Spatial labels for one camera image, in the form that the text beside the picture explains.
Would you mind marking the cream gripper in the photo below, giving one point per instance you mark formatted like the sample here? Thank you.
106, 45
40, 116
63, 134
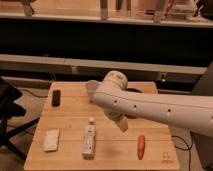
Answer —
122, 124

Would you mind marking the white sponge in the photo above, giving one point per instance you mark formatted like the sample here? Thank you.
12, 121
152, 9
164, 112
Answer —
51, 140

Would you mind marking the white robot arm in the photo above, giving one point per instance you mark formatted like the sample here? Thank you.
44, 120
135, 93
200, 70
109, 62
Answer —
194, 113

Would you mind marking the orange carrot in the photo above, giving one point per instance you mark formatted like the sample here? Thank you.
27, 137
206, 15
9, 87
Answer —
141, 147

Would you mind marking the green bowl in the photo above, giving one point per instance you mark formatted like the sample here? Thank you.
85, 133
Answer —
133, 90

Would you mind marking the white tube bottle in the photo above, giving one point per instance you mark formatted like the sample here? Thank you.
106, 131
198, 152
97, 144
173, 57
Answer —
89, 137

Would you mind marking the black rectangular remote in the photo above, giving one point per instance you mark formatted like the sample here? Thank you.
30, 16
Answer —
56, 98

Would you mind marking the black tripod stand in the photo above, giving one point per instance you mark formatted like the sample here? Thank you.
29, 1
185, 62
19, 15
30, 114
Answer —
9, 109

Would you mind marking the long metal rail bench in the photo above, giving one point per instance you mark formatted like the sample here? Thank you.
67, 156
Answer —
99, 68

